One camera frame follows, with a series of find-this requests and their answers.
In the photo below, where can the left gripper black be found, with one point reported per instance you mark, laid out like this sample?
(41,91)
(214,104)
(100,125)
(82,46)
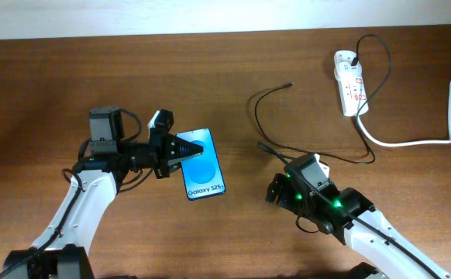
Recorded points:
(161,149)

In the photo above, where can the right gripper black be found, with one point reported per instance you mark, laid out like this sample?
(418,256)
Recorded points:
(284,198)

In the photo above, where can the blue Galaxy smartphone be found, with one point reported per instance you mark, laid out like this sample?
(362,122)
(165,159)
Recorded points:
(202,174)

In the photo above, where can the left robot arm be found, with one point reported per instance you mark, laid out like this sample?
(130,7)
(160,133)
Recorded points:
(61,251)

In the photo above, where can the white charger adapter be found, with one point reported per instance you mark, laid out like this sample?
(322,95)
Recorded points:
(345,70)

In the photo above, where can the white power strip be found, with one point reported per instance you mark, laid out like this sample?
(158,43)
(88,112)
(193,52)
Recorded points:
(351,91)

